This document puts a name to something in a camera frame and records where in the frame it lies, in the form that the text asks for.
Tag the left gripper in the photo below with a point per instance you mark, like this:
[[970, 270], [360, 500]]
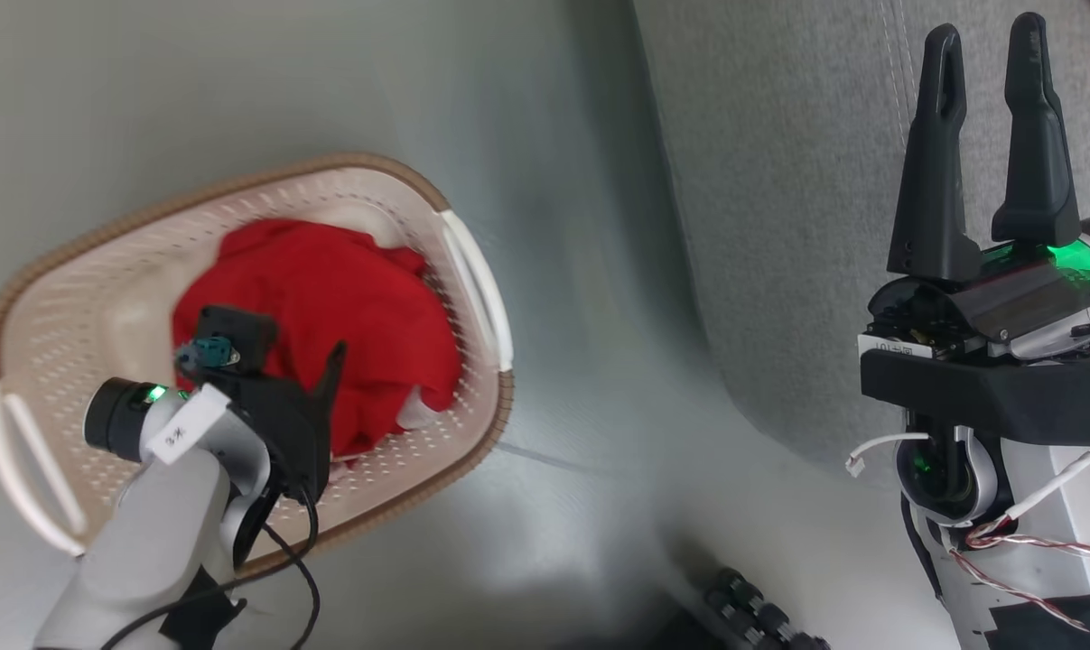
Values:
[[308, 442]]

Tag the red shirt with white sleeve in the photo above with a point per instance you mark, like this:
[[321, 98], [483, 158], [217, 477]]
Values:
[[346, 280]]

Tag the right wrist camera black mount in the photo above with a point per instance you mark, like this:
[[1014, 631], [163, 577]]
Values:
[[978, 397]]

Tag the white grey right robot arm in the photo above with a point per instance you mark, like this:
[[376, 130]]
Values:
[[1077, 578]]

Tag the beige perforated laundry basket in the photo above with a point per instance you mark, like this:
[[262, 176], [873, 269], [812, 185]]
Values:
[[84, 298]]

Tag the grey fabric sofa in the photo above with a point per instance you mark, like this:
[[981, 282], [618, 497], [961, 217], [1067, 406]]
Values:
[[779, 181]]

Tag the black robot base connectors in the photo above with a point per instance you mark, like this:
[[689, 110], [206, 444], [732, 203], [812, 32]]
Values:
[[761, 618]]

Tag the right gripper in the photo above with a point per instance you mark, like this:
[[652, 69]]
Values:
[[1023, 302]]

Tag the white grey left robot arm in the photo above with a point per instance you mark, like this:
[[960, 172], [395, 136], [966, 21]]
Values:
[[147, 533]]

